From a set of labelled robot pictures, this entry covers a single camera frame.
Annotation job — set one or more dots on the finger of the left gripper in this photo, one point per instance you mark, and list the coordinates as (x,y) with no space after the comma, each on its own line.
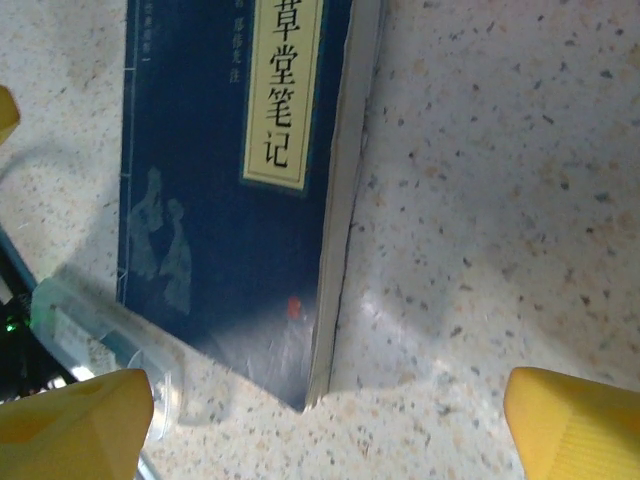
(7,117)

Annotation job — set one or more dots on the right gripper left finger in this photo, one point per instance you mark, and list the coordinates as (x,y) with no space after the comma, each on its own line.
(70,430)

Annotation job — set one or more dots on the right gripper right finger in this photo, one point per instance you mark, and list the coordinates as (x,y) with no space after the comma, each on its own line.
(580,430)

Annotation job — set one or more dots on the dark blue book yellow label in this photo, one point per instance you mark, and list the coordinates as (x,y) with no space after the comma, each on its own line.
(210,150)

